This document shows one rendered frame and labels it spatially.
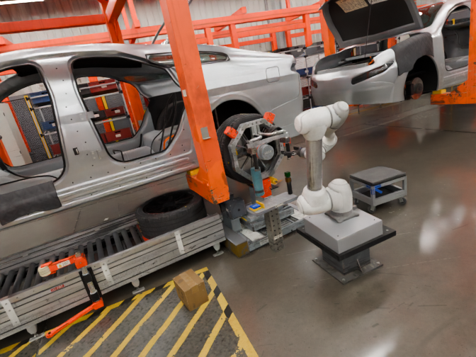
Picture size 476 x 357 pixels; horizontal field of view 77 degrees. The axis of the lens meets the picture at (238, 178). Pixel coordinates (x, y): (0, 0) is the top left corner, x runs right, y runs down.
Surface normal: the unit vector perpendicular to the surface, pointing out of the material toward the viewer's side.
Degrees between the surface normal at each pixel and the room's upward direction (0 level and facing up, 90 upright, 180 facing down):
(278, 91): 90
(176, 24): 90
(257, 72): 90
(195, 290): 90
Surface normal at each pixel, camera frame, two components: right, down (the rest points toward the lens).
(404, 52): 0.18, 0.22
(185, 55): 0.47, 0.18
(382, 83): -0.26, 0.37
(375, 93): -0.40, 0.57
